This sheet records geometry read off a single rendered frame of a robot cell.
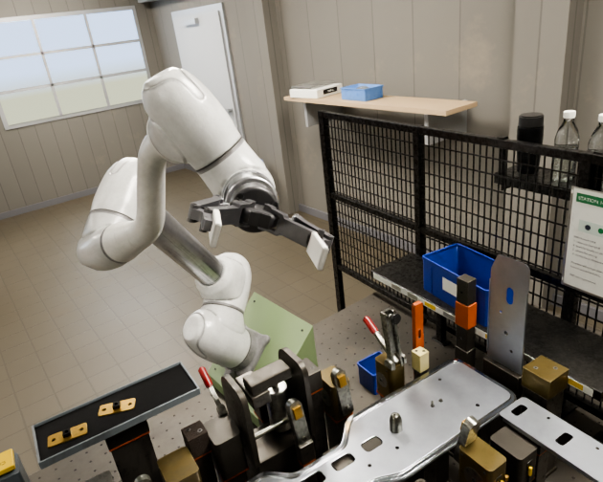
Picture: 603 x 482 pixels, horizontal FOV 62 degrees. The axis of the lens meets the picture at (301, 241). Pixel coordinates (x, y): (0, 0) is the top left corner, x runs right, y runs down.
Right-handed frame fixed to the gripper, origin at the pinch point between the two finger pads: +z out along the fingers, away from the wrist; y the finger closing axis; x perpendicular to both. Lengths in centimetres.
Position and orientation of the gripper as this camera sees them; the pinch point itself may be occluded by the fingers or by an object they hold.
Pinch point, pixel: (269, 245)
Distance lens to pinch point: 62.3
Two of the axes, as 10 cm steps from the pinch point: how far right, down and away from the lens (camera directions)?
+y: -9.4, -2.1, -2.7
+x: 2.8, -9.3, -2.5
